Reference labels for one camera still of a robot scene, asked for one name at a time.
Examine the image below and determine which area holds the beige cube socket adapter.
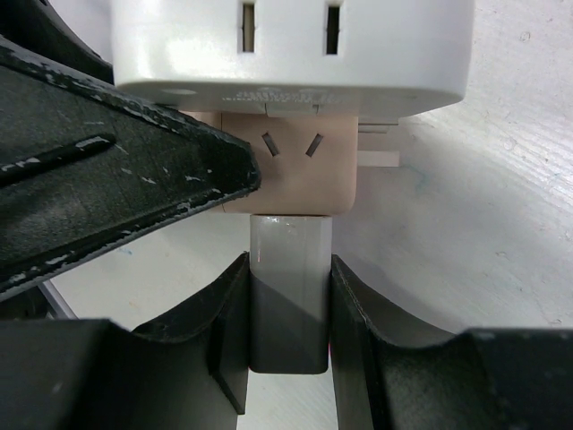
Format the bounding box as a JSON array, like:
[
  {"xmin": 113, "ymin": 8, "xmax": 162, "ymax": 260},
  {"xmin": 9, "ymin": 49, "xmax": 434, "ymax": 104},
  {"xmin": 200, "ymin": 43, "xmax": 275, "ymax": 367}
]
[{"xmin": 186, "ymin": 111, "xmax": 358, "ymax": 216}]

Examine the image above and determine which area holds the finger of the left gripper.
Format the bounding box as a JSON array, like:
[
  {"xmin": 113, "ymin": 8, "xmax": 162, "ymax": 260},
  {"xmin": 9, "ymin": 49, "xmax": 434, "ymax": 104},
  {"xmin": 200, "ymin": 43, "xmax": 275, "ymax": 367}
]
[{"xmin": 1, "ymin": 254, "xmax": 249, "ymax": 429}]

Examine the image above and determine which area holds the white rectangular charger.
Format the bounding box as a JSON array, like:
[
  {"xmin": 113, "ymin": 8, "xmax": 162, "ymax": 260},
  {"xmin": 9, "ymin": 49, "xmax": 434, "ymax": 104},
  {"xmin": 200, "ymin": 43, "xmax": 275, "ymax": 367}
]
[{"xmin": 249, "ymin": 215, "xmax": 332, "ymax": 374}]

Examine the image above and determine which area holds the white round travel adapter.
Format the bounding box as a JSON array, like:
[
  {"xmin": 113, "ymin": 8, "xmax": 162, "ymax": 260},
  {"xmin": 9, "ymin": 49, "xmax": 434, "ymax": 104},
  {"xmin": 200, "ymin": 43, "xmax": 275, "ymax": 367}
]
[{"xmin": 110, "ymin": 0, "xmax": 475, "ymax": 124}]

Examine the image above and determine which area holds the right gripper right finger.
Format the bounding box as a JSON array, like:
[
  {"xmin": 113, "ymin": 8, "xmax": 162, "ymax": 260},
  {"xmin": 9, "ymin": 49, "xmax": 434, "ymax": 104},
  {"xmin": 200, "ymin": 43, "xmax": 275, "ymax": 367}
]
[{"xmin": 330, "ymin": 256, "xmax": 572, "ymax": 429}]

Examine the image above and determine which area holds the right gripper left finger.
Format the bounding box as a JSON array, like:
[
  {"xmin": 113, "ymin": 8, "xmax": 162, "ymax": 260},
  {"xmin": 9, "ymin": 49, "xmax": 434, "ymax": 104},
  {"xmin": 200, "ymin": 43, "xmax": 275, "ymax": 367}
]
[{"xmin": 1, "ymin": 40, "xmax": 261, "ymax": 298}]

